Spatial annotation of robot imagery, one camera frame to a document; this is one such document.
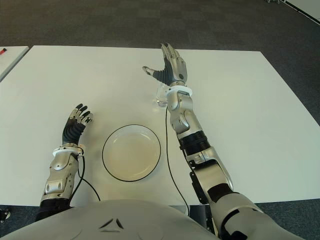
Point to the robot left hand black silver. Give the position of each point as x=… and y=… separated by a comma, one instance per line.
x=72, y=132

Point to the robot right hand black silver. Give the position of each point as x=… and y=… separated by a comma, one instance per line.
x=175, y=67

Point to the clear water bottle blue cap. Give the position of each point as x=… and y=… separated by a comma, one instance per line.
x=161, y=97

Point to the robot left arm silver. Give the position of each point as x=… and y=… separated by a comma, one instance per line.
x=60, y=170

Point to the robot right arm silver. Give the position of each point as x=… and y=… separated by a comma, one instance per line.
x=185, y=117

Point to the white plate black rim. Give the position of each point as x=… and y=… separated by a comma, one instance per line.
x=131, y=152

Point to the white side table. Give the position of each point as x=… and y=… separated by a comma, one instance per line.
x=10, y=62

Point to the grey robot torso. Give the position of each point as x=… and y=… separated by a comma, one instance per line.
x=112, y=220

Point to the red marker pen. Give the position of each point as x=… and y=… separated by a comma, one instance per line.
x=3, y=52

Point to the black caster wheel base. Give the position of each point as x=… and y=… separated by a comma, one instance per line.
x=5, y=215

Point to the grey chair base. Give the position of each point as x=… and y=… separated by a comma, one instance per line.
x=271, y=1

